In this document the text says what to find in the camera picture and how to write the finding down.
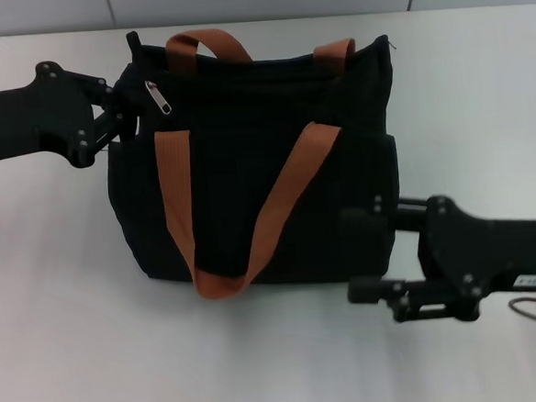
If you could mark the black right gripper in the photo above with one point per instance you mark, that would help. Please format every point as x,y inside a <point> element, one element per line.
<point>492,254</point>

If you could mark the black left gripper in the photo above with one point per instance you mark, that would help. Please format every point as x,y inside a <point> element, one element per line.
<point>37,120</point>

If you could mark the silver zipper pull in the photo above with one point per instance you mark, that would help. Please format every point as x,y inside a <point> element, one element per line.
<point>160,100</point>

